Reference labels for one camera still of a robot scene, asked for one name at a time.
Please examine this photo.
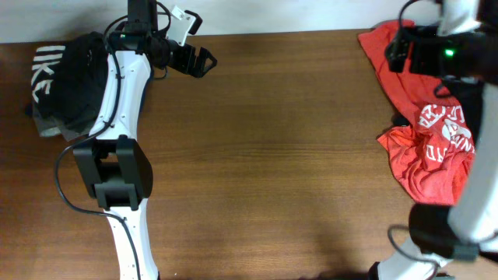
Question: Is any dark green t-shirt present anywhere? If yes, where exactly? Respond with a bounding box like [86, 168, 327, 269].
[30, 32, 108, 121]

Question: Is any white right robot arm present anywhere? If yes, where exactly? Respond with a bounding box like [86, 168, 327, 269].
[359, 0, 497, 279]

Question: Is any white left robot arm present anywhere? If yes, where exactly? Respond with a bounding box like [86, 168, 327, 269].
[71, 1, 217, 280]

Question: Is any black garment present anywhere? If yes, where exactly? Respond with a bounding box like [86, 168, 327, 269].
[444, 81, 484, 145]

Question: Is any red printed t-shirt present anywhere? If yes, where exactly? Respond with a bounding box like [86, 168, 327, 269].
[358, 21, 475, 205]

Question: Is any grey folded garment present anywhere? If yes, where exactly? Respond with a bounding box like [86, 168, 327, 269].
[31, 102, 95, 142]

